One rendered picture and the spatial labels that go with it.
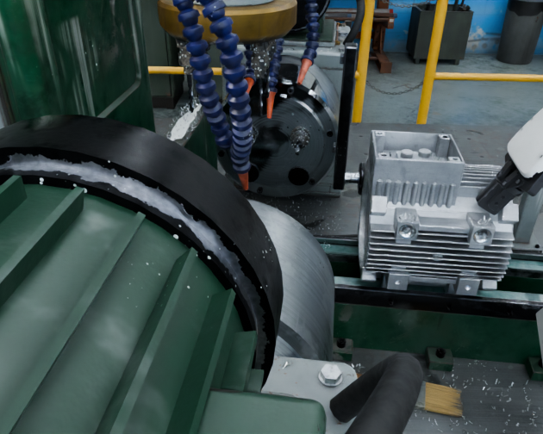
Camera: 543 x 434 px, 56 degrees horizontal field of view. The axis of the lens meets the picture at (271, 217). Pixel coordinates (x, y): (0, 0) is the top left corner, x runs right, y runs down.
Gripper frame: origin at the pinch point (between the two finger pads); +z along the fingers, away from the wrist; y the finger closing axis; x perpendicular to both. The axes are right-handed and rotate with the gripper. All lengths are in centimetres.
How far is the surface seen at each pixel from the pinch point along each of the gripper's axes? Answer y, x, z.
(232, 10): -2.5, 42.3, -2.4
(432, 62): 242, -51, 24
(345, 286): -0.8, 7.6, 24.4
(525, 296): 1.9, -17.3, 11.2
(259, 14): -1.5, 39.5, -3.5
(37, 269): -53, 40, -6
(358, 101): 237, -29, 65
